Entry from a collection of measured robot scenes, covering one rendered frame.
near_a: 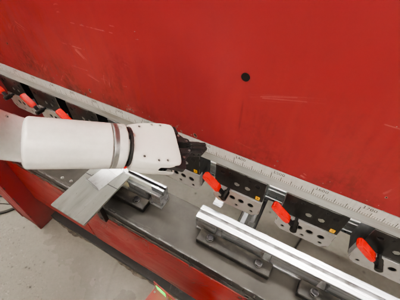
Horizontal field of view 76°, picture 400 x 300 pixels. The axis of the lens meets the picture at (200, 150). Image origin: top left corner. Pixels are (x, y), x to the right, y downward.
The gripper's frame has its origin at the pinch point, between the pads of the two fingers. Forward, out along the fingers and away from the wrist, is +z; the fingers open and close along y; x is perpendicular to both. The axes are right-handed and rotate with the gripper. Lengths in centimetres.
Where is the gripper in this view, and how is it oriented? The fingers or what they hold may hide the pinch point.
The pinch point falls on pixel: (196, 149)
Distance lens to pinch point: 56.8
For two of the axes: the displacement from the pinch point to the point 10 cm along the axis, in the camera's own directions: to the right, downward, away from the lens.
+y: 2.6, 8.5, -4.7
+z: 8.5, 0.3, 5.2
